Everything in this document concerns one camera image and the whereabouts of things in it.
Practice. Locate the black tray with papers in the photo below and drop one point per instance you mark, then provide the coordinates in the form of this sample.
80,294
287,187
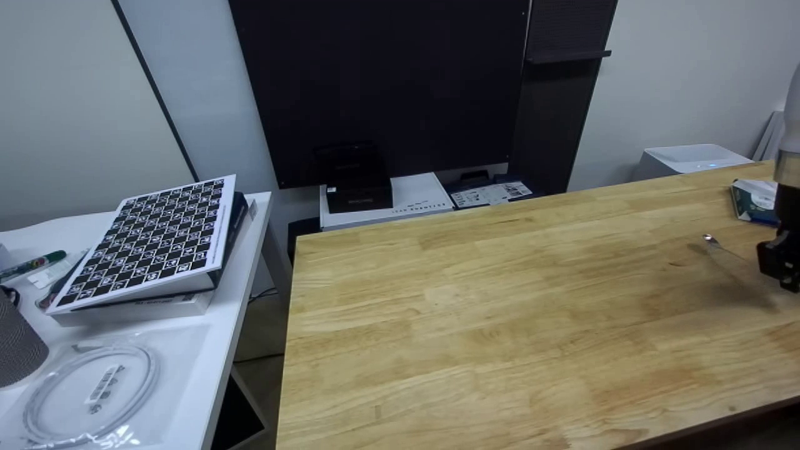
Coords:
490,190

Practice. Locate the small black box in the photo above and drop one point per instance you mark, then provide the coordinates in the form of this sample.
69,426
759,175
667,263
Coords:
359,197

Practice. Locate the metal spoon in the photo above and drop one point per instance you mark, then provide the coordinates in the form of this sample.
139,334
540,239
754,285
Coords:
712,242

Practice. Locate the white side table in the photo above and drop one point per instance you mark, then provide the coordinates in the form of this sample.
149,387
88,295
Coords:
206,350

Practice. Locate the checkered calibration board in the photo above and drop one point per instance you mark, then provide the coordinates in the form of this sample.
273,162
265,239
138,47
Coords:
156,237

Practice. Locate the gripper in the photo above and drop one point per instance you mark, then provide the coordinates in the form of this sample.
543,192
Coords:
789,250

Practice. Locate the large black panel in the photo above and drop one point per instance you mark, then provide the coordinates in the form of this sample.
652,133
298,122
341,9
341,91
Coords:
375,81

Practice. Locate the white marker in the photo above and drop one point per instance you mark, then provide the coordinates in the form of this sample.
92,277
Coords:
56,272

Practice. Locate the grey fabric speaker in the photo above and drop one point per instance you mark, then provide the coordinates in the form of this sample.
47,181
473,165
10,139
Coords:
15,344

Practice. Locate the green marker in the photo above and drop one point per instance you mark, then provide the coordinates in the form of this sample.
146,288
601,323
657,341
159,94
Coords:
31,264

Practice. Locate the black pegboard with shelf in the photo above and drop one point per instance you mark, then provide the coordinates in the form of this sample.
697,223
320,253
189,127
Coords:
556,106

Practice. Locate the leaning white boards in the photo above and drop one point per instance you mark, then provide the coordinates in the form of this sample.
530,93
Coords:
772,134

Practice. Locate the green and white tissue packet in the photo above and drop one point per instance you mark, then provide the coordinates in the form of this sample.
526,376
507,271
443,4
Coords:
753,200

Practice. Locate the white cardboard box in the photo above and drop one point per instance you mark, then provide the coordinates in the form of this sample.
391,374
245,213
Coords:
419,200

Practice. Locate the white appliance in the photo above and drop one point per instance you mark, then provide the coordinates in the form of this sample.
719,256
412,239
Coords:
687,159

